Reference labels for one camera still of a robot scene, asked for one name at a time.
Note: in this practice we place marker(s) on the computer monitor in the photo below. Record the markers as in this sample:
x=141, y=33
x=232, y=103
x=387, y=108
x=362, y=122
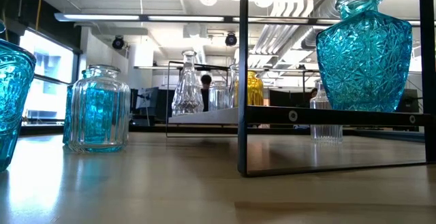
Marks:
x=408, y=99

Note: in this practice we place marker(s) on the teal faceted glass vase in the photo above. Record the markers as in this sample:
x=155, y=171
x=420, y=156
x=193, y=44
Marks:
x=364, y=64

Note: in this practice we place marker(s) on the person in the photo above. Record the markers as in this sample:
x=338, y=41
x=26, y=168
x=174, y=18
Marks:
x=205, y=81
x=313, y=93

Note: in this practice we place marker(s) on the teal round glass vase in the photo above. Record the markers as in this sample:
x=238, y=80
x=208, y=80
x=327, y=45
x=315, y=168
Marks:
x=13, y=98

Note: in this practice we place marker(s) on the silver ceiling duct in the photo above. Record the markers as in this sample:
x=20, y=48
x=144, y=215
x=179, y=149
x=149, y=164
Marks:
x=272, y=36

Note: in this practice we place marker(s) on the clear tall ribbed glass vase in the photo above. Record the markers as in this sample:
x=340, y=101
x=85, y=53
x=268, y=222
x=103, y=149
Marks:
x=187, y=94

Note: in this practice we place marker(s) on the black ceiling spotlight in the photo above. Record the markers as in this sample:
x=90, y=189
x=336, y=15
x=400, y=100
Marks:
x=231, y=39
x=118, y=42

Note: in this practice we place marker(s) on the wooden shelf black metal frame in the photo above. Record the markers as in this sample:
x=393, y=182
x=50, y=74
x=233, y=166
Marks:
x=323, y=116

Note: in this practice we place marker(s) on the clear short ribbed glass jar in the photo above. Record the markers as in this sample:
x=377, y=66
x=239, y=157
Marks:
x=218, y=98

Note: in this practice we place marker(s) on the clear ribbed glass bottle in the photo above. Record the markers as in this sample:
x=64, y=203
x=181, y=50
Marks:
x=326, y=133

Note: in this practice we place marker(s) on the ceiling light strip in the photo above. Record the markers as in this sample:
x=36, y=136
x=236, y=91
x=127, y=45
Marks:
x=102, y=17

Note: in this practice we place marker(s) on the yellow glass vase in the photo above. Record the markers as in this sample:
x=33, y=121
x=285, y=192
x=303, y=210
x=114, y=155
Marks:
x=254, y=89

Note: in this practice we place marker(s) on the black aluminium rig frame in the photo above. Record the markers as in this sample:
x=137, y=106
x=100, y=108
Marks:
x=150, y=128

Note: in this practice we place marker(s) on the clear slender hexagonal glass vase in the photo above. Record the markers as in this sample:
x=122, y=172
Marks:
x=234, y=81

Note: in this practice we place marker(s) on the window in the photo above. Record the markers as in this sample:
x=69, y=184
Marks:
x=47, y=81

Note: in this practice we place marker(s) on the clear round glass jar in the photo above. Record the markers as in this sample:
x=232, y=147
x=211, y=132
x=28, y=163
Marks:
x=102, y=77

